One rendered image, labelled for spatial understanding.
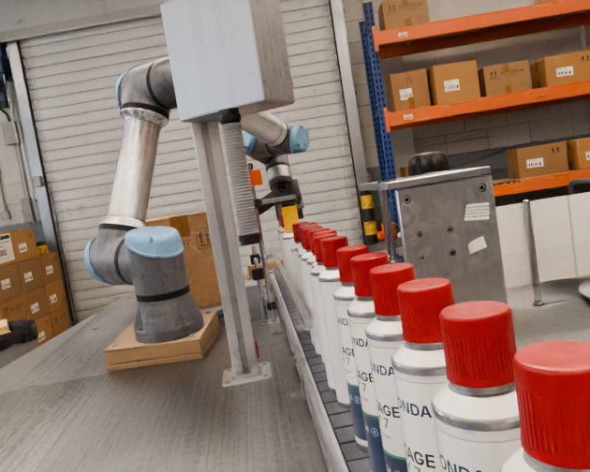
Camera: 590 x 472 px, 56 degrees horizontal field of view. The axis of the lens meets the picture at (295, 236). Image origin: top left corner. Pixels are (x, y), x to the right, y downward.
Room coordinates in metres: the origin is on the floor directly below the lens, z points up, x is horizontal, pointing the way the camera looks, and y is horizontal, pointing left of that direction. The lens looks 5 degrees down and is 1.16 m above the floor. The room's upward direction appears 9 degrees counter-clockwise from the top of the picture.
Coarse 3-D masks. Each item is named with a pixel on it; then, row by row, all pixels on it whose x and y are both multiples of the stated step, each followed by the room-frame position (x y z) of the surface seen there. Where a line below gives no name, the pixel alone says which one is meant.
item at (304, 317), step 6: (270, 252) 1.83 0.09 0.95; (276, 258) 1.53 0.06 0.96; (276, 264) 1.45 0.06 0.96; (282, 270) 1.31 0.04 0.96; (282, 276) 1.24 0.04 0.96; (288, 282) 1.13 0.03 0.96; (288, 288) 1.06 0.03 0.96; (294, 288) 1.05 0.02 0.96; (294, 294) 0.99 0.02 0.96; (294, 300) 0.94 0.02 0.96; (300, 300) 0.93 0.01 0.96; (300, 306) 0.88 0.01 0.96; (300, 312) 0.85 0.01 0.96; (306, 312) 0.84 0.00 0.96; (306, 318) 0.80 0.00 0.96; (306, 324) 0.80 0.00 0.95; (312, 324) 0.80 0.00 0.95
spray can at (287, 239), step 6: (288, 234) 1.27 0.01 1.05; (288, 240) 1.27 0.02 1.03; (288, 246) 1.27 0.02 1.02; (288, 252) 1.27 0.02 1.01; (288, 258) 1.27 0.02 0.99; (288, 264) 1.27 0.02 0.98; (288, 270) 1.28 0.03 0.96; (288, 276) 1.28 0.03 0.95; (294, 276) 1.27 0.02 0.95; (294, 282) 1.27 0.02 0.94
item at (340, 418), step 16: (288, 304) 1.30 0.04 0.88; (304, 336) 1.00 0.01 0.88; (304, 352) 0.91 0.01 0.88; (320, 368) 0.81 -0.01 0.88; (320, 384) 0.75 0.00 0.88; (336, 400) 0.68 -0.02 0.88; (336, 416) 0.64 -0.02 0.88; (336, 432) 0.59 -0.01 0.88; (352, 432) 0.59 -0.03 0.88; (352, 448) 0.55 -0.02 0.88; (352, 464) 0.52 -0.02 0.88; (368, 464) 0.52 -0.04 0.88
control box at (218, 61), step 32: (192, 0) 0.90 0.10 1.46; (224, 0) 0.87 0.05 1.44; (256, 0) 0.86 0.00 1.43; (192, 32) 0.90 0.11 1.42; (224, 32) 0.87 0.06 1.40; (256, 32) 0.85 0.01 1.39; (192, 64) 0.91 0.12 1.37; (224, 64) 0.88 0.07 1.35; (256, 64) 0.85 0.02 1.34; (288, 64) 0.93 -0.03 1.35; (192, 96) 0.91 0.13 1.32; (224, 96) 0.88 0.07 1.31; (256, 96) 0.85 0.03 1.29; (288, 96) 0.91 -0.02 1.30
